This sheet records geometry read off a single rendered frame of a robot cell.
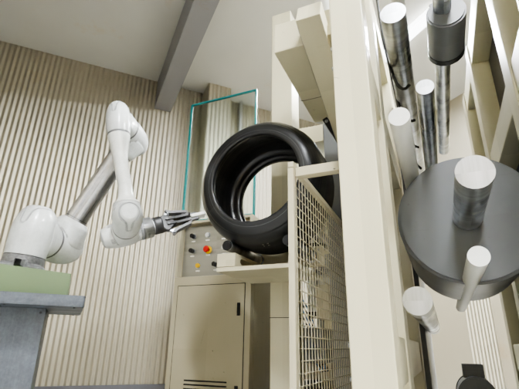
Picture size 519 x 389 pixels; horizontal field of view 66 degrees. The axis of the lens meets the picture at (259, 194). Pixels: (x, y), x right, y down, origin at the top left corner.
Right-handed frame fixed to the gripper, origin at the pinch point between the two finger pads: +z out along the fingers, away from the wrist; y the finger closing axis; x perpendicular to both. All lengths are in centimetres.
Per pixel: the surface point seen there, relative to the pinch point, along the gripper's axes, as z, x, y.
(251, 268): 10.2, 2.9, 33.8
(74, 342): -60, -273, -70
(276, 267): 17.2, 9.3, 39.3
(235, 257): 7.3, 0.1, 25.2
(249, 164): 40.3, -2.7, -25.3
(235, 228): 10.1, 7.0, 15.7
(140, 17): 67, -73, -302
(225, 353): 13, -85, 40
